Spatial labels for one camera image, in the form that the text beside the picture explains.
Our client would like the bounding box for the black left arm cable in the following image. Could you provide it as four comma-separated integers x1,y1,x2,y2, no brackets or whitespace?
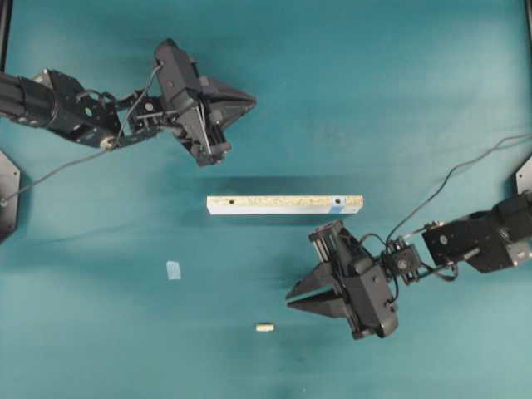
0,65,164,207

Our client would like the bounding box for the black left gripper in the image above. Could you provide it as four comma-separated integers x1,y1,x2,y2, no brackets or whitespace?
160,77,255,167

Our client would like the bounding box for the white particle wooden board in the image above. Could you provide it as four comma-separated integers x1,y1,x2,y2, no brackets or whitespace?
206,195,364,215

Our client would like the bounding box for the blue tape marker left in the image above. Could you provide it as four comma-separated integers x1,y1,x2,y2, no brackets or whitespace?
166,260,181,281

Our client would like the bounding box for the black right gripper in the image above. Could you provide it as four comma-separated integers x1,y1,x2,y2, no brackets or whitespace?
285,221,366,329

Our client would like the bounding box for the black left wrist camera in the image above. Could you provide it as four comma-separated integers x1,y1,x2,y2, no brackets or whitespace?
155,39,201,111

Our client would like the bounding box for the small wooden dowel rod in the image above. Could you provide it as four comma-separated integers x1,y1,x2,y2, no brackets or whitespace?
255,323,275,333

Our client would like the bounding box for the black frame post left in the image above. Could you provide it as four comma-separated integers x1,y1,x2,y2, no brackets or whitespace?
0,0,13,72

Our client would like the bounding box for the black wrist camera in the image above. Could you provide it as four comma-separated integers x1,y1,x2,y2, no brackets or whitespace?
155,39,201,111
342,250,398,339

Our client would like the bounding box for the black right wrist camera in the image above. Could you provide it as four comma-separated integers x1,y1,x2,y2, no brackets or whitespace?
342,250,398,339

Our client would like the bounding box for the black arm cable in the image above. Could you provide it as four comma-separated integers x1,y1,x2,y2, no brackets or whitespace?
385,132,532,246
0,65,164,207

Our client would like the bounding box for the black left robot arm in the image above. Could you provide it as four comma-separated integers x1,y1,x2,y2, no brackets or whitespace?
1,70,256,166

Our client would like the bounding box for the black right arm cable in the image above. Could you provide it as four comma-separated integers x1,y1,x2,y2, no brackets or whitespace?
385,132,532,246

